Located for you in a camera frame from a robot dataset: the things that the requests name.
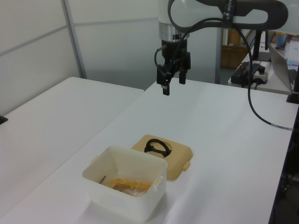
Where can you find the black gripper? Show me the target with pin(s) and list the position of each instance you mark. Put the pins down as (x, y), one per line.
(174, 50)

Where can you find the tan tool case lid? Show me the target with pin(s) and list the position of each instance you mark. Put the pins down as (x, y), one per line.
(177, 161)

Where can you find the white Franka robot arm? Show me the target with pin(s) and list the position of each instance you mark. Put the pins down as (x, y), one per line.
(210, 9)

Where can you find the small dark metal tool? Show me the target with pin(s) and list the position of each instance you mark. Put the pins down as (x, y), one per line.
(103, 180)

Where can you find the white plastic tool case box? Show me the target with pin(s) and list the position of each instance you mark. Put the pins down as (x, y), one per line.
(121, 205)

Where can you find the wooden crate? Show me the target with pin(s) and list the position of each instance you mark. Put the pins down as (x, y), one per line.
(230, 57)

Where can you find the black power strip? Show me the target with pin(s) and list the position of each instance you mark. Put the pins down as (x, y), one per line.
(240, 74)

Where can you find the white plug adapter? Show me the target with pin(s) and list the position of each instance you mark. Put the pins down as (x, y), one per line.
(261, 75)

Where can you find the black monitor stand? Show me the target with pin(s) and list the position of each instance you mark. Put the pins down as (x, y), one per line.
(258, 44)

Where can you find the grey side desk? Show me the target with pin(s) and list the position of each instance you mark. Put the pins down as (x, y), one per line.
(273, 88)

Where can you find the grey laptop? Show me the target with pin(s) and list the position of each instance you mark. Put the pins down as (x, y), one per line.
(279, 65)

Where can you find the blue cup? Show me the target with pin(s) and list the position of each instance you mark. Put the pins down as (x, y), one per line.
(281, 40)

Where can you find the clear bag of yellow tools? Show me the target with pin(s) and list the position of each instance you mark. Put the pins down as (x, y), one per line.
(126, 185)

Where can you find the dark clamp base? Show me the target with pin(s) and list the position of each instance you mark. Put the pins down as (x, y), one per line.
(3, 119)

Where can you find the grey partition post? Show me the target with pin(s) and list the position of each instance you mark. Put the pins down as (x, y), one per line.
(74, 37)

